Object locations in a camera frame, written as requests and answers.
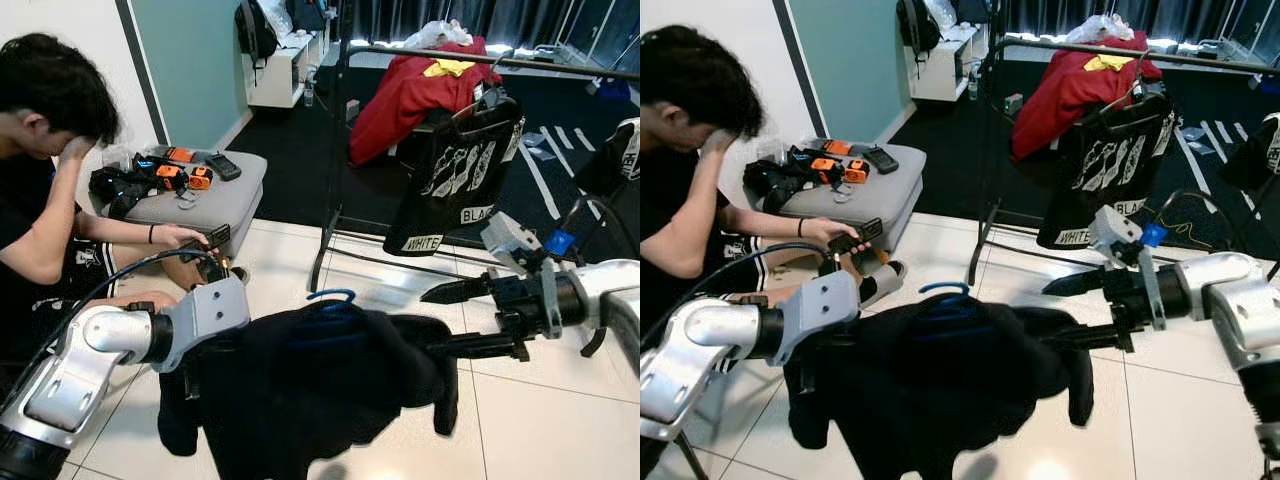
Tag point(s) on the orange black battery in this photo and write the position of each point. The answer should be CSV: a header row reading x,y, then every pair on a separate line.
x,y
825,170
856,172
200,180
836,147
168,178
180,154

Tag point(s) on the person in black clothes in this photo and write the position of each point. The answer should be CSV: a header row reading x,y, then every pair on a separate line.
x,y
680,200
30,220

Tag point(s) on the clear plastic bottle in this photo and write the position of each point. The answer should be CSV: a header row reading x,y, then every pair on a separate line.
x,y
971,85
308,90

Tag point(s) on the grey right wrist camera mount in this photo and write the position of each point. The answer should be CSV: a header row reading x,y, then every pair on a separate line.
x,y
510,240
1115,235

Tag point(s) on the black garment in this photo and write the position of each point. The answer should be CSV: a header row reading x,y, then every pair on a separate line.
x,y
930,400
300,400

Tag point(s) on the red garment yellow print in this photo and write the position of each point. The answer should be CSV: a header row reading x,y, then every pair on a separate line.
x,y
1060,95
400,100

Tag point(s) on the grey cushioned ottoman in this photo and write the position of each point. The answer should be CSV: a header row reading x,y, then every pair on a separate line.
x,y
870,200
200,205

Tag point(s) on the black shorts white waistband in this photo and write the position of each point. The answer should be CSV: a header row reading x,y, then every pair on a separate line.
x,y
615,160
1260,160

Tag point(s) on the black handheld controller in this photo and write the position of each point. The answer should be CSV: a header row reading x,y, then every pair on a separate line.
x,y
215,238
858,232

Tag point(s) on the black clothes rack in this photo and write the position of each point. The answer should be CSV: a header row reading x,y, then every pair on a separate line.
x,y
975,262
317,262

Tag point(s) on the white shelf unit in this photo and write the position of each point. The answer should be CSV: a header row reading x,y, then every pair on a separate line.
x,y
945,65
285,70

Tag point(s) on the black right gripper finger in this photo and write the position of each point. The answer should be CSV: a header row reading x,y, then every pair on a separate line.
x,y
460,290
480,347
1090,338
1075,283

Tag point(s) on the black backpack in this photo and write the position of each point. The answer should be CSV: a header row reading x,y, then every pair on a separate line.
x,y
255,30
915,25

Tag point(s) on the white plastic bag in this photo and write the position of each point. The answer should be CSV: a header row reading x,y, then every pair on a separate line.
x,y
435,35
1100,28

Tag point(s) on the dark curtain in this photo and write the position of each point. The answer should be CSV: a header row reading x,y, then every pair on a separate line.
x,y
1150,12
520,15

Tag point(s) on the blue plastic hanger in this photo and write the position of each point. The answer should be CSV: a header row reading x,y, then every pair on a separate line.
x,y
943,288
330,293

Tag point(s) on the black T-shirt white print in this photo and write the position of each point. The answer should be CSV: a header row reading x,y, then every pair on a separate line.
x,y
1110,165
450,170

